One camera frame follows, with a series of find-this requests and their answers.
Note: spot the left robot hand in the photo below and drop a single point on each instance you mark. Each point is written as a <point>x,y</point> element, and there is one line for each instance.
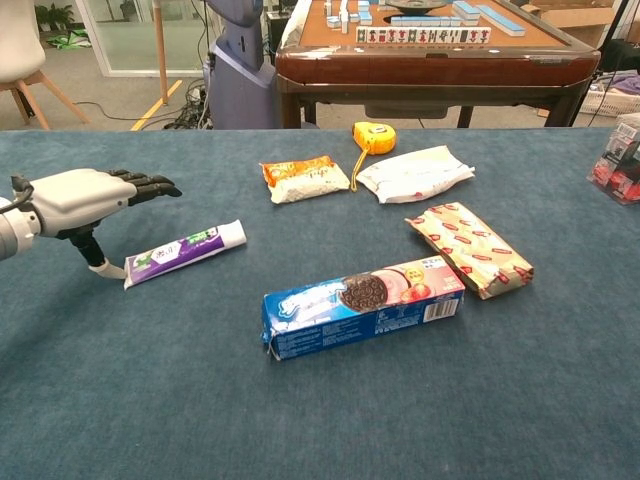
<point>75,200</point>

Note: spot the purple and white toothpaste tube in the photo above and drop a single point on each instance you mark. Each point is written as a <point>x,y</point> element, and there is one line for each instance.
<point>185,250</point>

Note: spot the green object on floor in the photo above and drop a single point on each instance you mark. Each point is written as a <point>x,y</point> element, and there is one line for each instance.
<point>70,39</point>

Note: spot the white chair with wooden legs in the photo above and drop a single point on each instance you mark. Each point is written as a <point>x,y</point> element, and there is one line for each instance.
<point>17,45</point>

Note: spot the wooden pole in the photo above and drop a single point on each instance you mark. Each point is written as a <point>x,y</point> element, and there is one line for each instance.
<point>160,50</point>

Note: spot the green potted plant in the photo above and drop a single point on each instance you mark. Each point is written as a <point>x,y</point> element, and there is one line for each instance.
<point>55,16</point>

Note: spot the orange and white snack packet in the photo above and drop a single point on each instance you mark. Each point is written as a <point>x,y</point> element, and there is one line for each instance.
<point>305,182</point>

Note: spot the blue sandwich cookie box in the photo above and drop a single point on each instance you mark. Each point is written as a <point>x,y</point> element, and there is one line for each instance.
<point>350,322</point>

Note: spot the yellow tape measure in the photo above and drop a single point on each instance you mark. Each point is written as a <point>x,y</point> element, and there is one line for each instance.
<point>376,137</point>

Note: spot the scattered cluster of mahjong tiles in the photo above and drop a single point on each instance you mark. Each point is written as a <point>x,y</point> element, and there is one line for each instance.
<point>345,15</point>

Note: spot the white snack bag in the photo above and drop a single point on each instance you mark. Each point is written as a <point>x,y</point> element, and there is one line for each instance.
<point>415,175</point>

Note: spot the brown mahjong table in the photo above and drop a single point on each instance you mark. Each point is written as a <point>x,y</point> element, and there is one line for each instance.
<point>425,67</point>

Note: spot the row of face-up mahjong tiles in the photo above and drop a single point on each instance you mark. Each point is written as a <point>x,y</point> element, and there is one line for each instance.
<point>425,36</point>

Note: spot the short row of blue-backed tiles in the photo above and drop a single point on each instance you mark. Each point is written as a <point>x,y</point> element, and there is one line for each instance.
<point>425,21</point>

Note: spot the gold red-print snack packet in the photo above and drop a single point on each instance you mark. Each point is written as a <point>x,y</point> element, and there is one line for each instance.
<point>475,250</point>

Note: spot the stacked block of mahjong tiles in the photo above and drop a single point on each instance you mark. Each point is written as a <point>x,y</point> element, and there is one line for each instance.
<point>467,10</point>

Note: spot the long diagonal row of tiles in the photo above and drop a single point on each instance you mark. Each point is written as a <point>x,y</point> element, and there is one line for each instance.
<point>502,21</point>

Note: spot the cardboard box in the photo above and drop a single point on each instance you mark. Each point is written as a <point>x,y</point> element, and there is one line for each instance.
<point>575,20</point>

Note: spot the white plastic basket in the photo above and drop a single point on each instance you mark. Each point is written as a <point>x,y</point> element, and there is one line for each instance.
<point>605,104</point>

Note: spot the black tripod leg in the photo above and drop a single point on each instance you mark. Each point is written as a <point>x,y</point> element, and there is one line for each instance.
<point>600,65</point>

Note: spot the clear box of red items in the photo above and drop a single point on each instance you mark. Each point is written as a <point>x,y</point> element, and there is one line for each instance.
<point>620,170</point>

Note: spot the purple cloth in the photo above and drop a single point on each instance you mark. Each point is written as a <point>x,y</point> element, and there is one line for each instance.
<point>627,84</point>

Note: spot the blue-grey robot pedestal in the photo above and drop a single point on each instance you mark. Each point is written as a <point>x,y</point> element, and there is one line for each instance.
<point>240,85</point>

